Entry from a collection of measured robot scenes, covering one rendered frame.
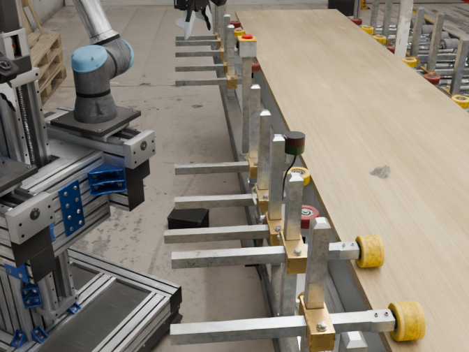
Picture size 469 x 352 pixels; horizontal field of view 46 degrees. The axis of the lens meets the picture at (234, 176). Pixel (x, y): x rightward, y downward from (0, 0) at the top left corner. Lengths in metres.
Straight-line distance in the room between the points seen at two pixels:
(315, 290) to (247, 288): 1.60
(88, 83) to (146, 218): 1.55
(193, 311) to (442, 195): 1.32
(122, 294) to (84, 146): 0.74
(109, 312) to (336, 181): 1.10
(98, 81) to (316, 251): 1.06
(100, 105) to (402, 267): 1.09
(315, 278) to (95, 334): 1.30
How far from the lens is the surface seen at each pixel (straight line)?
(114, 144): 1.90
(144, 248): 3.04
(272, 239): 1.59
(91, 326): 2.31
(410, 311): 1.22
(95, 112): 1.92
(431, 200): 1.78
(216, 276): 2.82
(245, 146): 2.35
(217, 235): 1.60
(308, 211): 1.62
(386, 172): 1.87
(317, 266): 1.12
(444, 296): 1.40
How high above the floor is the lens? 1.76
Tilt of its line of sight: 28 degrees down
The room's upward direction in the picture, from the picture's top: straight up
